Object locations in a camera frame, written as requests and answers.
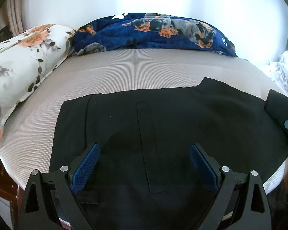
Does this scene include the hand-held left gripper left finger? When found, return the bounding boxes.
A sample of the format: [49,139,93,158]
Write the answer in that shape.
[18,142,101,230]

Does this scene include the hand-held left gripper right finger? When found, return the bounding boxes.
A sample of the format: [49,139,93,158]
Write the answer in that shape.
[190,144,272,230]

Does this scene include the black pants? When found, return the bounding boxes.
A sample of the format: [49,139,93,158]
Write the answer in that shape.
[49,77,288,230]

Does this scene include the grey mesh bed mattress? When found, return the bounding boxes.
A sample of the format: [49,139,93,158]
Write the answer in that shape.
[0,47,288,221]

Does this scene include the white floral pillow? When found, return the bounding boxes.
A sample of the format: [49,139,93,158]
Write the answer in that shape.
[0,24,77,146]

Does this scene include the white dotted cloth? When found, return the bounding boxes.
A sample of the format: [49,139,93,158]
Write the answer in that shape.
[259,50,288,101]

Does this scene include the blue dog printed blanket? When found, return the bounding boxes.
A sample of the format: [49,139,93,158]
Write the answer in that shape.
[73,12,238,57]

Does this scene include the dark wooden headboard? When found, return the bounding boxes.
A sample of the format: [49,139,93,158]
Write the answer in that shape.
[0,26,11,46]

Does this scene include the beige curtain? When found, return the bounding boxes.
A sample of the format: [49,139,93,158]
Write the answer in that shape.
[3,0,27,35]

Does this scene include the wooden bed frame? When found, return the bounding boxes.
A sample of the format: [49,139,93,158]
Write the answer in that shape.
[0,139,22,221]

